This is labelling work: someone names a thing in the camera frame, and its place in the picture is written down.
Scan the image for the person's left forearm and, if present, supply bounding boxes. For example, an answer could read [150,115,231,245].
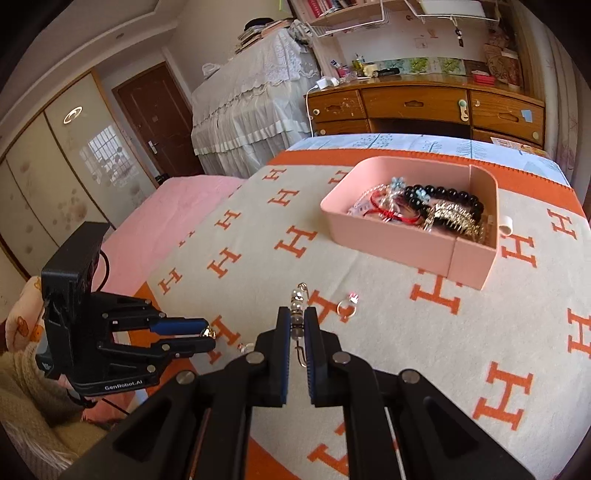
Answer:
[0,344,86,421]

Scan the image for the beige hanging bag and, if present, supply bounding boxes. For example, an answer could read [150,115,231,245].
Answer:
[484,37,522,84]

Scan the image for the lace covered piano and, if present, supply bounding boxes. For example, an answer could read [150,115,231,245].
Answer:
[191,23,324,178]

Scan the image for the sliding wardrobe doors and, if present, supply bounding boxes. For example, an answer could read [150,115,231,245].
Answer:
[0,69,158,287]

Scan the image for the black bead bracelet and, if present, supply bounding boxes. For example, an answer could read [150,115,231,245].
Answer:
[404,185,485,222]

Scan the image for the white plastic basket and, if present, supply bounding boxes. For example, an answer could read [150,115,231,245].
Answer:
[418,0,485,18]

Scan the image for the pink box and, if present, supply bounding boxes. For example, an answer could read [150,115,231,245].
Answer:
[320,156,514,291]

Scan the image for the orange book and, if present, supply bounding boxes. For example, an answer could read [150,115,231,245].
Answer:
[489,136,548,155]

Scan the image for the white wire rack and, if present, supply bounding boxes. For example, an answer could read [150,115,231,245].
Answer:
[406,0,515,24]
[307,0,393,38]

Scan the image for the glass jar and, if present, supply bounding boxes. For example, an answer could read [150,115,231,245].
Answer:
[501,52,523,89]

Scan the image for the green leaf picture strip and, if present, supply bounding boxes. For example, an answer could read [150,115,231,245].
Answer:
[374,56,467,77]

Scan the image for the row of red books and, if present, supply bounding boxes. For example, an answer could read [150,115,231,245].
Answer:
[302,0,365,14]

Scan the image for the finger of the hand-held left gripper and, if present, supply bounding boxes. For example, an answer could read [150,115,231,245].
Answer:
[98,336,218,373]
[104,308,212,337]

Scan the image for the cartoon print pillow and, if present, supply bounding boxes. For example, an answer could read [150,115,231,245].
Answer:
[7,276,51,344]

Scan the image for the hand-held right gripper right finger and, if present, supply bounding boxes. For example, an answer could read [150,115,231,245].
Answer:
[302,305,555,480]

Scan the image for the wooden bookshelf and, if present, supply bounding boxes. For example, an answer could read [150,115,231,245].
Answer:
[288,0,513,38]

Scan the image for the light curtain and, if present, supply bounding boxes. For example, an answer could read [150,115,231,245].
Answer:
[522,0,591,204]

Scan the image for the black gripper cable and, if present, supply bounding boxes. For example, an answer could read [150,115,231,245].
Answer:
[69,251,132,416]

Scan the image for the white cable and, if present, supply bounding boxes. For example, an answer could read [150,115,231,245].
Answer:
[303,85,319,137]

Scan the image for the silver ring pink stone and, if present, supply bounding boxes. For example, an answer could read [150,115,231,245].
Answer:
[336,293,361,321]

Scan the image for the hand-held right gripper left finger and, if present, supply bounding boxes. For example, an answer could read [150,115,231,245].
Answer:
[60,305,293,480]

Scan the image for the brown wooden door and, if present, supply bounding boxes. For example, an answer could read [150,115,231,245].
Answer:
[112,62,204,185]

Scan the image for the stack of books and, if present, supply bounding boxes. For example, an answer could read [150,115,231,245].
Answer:
[235,19,296,54]

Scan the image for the gold hair comb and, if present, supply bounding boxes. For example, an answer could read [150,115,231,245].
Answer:
[425,200,490,243]

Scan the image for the wooden desk with drawers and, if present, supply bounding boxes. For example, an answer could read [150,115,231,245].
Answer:
[305,74,548,155]

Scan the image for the orange patterned beige blanket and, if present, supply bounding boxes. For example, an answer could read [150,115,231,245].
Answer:
[134,148,591,480]

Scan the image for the red string bracelet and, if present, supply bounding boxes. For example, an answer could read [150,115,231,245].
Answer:
[369,191,426,227]

